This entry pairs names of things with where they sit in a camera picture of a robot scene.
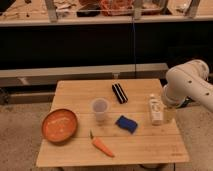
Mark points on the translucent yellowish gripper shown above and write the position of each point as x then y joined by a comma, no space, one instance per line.
169,114

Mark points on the orange bowl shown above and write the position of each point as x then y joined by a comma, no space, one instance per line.
59,125

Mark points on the blue sponge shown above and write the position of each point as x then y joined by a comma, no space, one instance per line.
127,124

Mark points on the white bottle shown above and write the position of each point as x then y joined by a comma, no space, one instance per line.
156,110

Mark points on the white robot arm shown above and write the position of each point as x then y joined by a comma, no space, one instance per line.
187,81

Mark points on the clear plastic cup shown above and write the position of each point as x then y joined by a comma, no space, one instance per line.
100,108

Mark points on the orange carrot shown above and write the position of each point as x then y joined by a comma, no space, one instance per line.
101,146

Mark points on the wooden folding table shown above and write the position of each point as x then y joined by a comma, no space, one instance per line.
149,144

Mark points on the grey metal shelf rail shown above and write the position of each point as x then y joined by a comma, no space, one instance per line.
50,76

